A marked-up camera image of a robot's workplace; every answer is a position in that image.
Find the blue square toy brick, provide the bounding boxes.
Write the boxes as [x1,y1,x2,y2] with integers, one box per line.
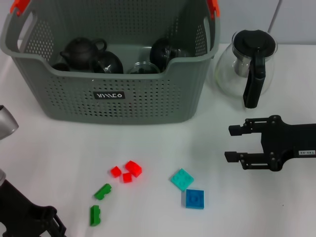
[184,189,205,210]

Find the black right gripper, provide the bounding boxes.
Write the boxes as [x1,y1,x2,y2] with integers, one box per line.
[224,114,316,173]

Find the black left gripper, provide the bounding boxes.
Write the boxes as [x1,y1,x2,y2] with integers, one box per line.
[0,179,68,237]

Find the green toy brick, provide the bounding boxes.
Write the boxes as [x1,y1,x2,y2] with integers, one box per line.
[94,183,112,200]
[89,204,102,227]

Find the black clay teapot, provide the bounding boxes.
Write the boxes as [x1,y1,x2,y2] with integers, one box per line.
[59,37,108,71]

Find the glass coffee pot black lid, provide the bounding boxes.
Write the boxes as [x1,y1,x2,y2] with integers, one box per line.
[214,29,279,109]

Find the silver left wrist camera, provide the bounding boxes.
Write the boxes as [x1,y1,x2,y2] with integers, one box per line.
[0,105,20,141]

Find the teal square toy brick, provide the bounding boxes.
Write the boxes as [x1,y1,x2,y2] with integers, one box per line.
[170,168,195,192]

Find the grey perforated plastic storage bin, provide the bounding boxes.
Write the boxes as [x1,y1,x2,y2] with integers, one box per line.
[0,0,222,125]

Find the glass teacup black holder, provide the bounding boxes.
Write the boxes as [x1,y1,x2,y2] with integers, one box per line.
[149,38,192,72]
[126,61,161,75]
[90,50,124,75]

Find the wide red toy brick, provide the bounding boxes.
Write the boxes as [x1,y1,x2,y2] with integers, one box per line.
[125,160,143,177]

